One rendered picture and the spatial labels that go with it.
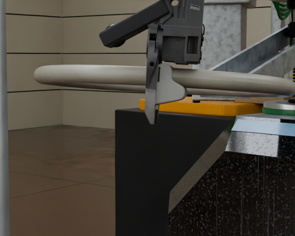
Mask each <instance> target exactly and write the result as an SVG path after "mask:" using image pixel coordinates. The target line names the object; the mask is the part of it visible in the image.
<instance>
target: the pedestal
mask: <svg viewBox="0 0 295 236"><path fill-rule="evenodd" d="M235 117H236V116H214V115H202V114H190V113H177V112H165V111H159V115H158V123H154V125H151V124H150V122H149V120H148V118H147V116H146V114H145V110H140V108H129V109H117V110H115V236H168V212H169V200H170V191H171V190H172V189H173V188H174V187H175V185H176V184H177V183H178V182H179V181H180V180H181V179H182V177H183V176H184V175H185V174H186V173H187V172H188V171H189V169H190V168H191V167H192V166H193V165H194V164H195V162H196V161H197V160H198V159H199V158H200V157H201V156H202V155H203V154H204V153H205V151H206V150H207V149H208V148H209V147H210V146H211V145H212V143H213V142H214V141H215V140H216V139H217V138H218V137H219V135H220V134H221V133H222V132H223V131H224V130H225V129H226V127H227V126H228V125H229V124H230V123H231V122H232V120H233V119H234V118H235Z"/></svg>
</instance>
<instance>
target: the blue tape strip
mask: <svg viewBox="0 0 295 236"><path fill-rule="evenodd" d="M231 130H232V131H241V132H251V133H266V134H276V135H286V136H295V124H291V123H280V122H268V121H256V120H244V119H238V120H237V121H236V123H235V125H234V126H233V128H232V129H231Z"/></svg>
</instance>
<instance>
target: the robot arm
mask: <svg viewBox="0 0 295 236"><path fill-rule="evenodd" d="M172 1H174V0H160V1H158V2H156V3H154V4H152V5H150V6H148V7H147V8H145V9H143V10H141V11H139V12H137V13H135V14H133V15H132V16H130V17H128V18H126V19H124V20H122V21H120V22H119V23H117V24H111V25H109V26H108V27H107V28H106V29H105V30H104V31H102V32H100V34H99V37H100V39H101V41H102V43H103V45H104V46H105V47H109V48H113V47H120V46H122V45H123V44H124V43H125V41H126V40H128V39H130V38H132V37H133V36H135V35H137V34H139V33H141V32H143V31H145V30H147V29H148V33H147V49H146V56H147V70H146V92H145V114H146V116H147V118H148V120H149V122H150V124H151V125H154V123H158V115H159V105H160V104H165V103H171V102H176V101H180V100H183V99H185V98H186V96H187V89H186V88H184V87H183V86H181V85H179V84H178V83H176V82H174V81H173V79H172V68H173V67H172V66H171V65H169V64H167V63H162V61H164V62H174V63H175V64H177V65H188V64H193V65H197V64H200V60H201V59H202V51H201V47H202V45H203V41H204V37H203V35H204V34H205V26H204V24H203V12H204V1H205V0H177V1H178V4H177V5H176V6H173V5H171V3H172ZM202 26H203V27H204V29H203V28H202ZM202 29H203V31H202ZM202 32H203V33H202ZM159 68H160V79H159V82H158V75H159Z"/></svg>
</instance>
